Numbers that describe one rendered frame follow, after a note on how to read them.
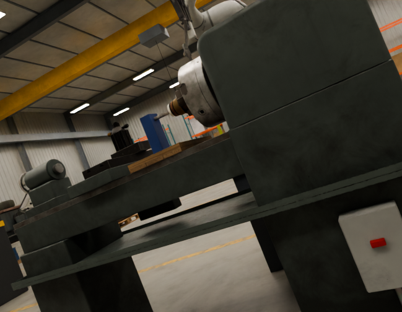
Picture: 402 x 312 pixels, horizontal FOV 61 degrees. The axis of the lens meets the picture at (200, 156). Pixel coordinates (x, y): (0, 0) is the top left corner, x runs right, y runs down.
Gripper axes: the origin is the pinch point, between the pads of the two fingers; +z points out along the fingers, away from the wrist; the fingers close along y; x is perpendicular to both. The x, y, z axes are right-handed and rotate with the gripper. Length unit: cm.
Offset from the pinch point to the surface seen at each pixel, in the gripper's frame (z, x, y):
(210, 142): 46.4, -9.7, 0.5
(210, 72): 22.2, 3.9, 7.1
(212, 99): 30.1, -2.2, -1.1
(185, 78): 17.0, -10.0, -0.3
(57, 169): 23, -114, -13
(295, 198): 77, 17, 12
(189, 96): 25.1, -10.8, 0.6
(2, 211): -30, -608, -295
